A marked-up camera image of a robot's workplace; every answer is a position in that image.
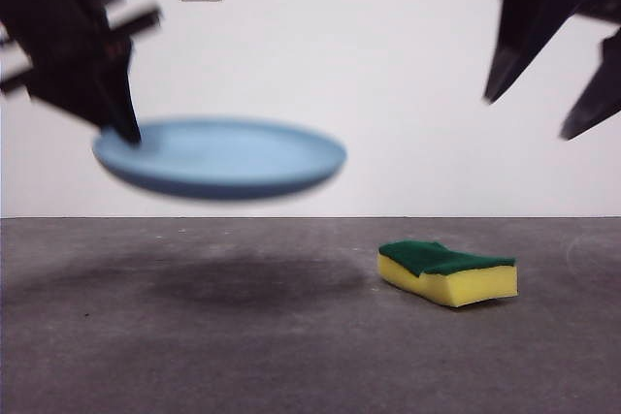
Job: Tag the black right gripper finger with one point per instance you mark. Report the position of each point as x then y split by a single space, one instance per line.
597 94
514 50

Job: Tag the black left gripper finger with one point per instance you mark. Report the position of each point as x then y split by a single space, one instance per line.
119 94
73 99

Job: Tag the blue round plate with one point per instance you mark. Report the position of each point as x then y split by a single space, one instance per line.
233 162

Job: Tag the yellow sponge with green pad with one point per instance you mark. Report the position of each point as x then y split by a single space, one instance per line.
461 288

